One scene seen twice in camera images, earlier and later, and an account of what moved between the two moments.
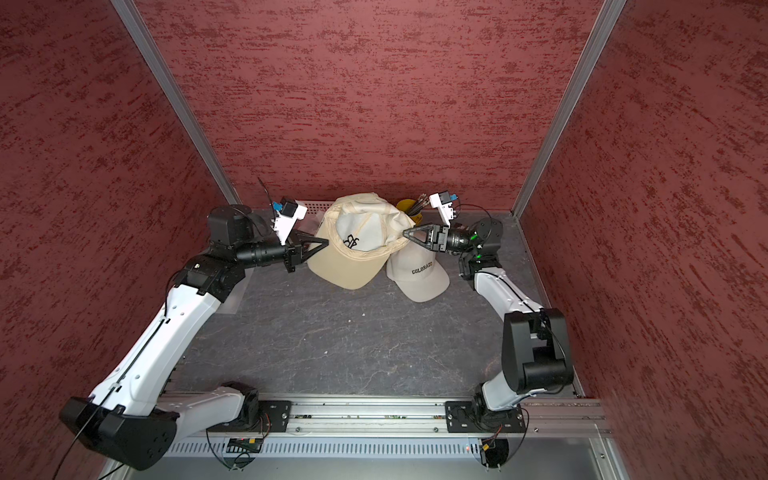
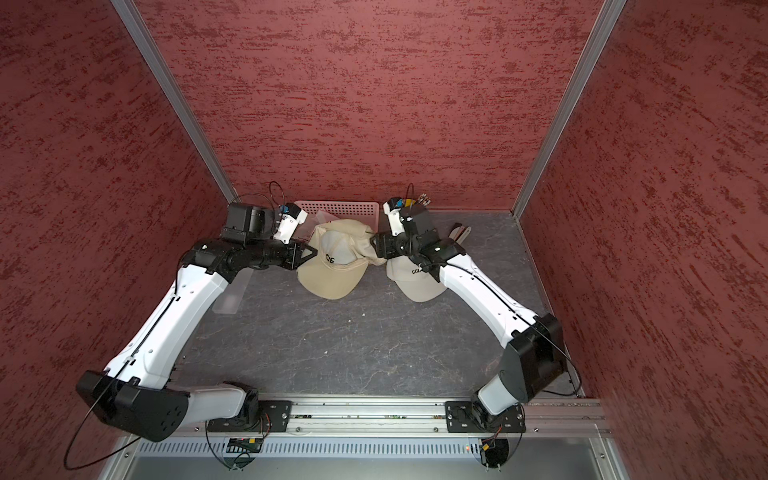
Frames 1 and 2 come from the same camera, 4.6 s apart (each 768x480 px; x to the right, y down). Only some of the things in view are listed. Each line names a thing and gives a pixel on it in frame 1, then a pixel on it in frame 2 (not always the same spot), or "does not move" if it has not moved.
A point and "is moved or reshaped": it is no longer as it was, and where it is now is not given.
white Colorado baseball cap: (416, 271) does not move
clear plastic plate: (232, 302) does not move
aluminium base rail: (548, 416) does not move
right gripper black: (437, 237) -> (385, 246)
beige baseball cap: (362, 231) is moved or reshaped
